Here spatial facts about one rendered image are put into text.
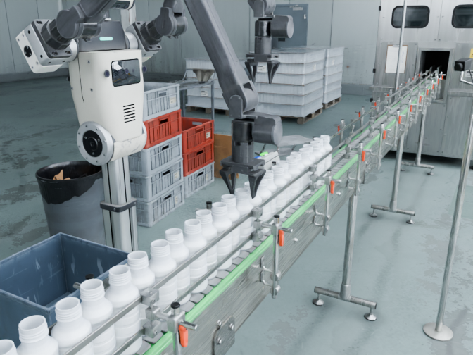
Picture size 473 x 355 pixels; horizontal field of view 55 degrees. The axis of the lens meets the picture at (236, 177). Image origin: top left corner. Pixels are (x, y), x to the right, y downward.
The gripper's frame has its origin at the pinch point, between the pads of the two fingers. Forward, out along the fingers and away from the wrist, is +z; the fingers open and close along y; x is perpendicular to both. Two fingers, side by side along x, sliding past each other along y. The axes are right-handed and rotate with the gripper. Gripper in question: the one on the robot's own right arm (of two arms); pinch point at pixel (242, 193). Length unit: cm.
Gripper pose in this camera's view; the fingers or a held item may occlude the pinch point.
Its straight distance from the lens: 120.7
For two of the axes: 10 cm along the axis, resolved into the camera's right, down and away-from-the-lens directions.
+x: 4.8, -2.8, 8.4
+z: 0.1, 9.5, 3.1
